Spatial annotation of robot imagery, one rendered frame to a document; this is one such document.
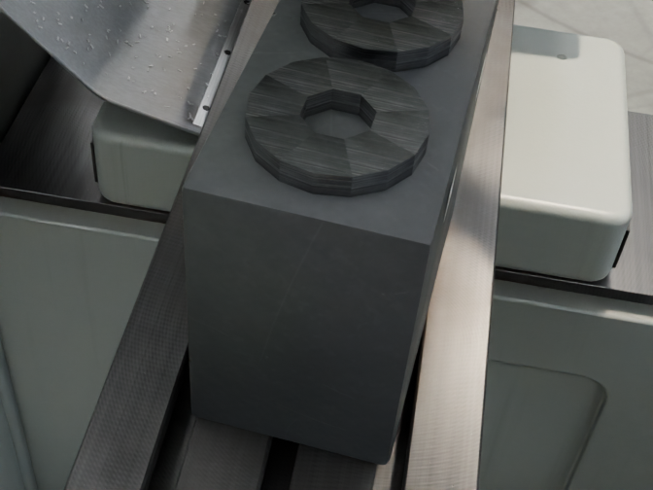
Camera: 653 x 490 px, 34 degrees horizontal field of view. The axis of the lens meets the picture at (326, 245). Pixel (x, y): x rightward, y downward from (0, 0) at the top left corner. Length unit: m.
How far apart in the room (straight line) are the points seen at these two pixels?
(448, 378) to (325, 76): 0.22
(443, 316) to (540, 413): 0.49
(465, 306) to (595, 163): 0.34
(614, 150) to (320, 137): 0.56
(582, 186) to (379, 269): 0.51
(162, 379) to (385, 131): 0.23
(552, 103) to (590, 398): 0.31
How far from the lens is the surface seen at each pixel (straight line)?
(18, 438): 1.39
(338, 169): 0.49
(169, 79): 0.96
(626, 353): 1.08
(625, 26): 2.79
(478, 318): 0.70
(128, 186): 1.01
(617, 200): 0.98
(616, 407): 1.15
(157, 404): 0.65
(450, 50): 0.59
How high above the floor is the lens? 1.49
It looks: 46 degrees down
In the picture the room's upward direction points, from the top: 6 degrees clockwise
